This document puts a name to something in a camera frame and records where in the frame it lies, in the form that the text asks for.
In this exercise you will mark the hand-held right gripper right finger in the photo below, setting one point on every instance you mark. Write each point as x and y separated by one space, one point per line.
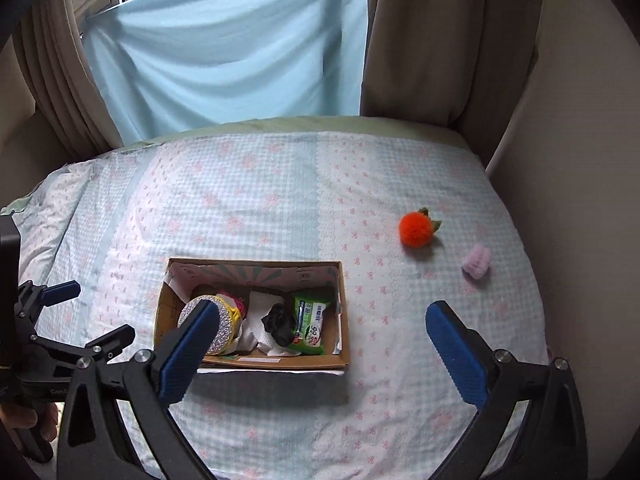
450 345

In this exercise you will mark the pink fluffy roll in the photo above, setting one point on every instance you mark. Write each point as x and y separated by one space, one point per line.
476 262

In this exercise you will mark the black hair scrunchie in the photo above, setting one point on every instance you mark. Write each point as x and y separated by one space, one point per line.
279 325

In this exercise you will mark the cardboard box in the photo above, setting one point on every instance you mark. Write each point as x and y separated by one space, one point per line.
320 280

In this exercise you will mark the person's left hand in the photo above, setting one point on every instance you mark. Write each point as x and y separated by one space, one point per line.
20 416

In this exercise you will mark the round silver glitter compact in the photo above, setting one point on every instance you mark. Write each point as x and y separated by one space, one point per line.
225 332

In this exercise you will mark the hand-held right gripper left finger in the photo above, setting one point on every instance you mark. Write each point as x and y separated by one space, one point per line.
200 340

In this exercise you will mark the beige curtain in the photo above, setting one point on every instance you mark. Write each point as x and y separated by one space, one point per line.
55 75
440 40

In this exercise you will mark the white tissue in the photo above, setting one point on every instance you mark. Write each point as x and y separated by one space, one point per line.
257 310

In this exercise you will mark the orange fluffy pompom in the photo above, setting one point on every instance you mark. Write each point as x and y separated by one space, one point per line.
416 227

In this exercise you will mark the pink zip pouch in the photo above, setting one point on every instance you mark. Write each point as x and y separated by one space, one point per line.
241 308

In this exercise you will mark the green wet wipes packet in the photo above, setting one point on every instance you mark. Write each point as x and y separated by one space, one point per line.
310 325

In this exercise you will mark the light blue hanging cloth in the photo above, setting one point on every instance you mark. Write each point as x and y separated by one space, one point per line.
225 50

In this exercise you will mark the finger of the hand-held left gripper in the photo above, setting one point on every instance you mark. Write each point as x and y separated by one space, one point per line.
60 292
112 340

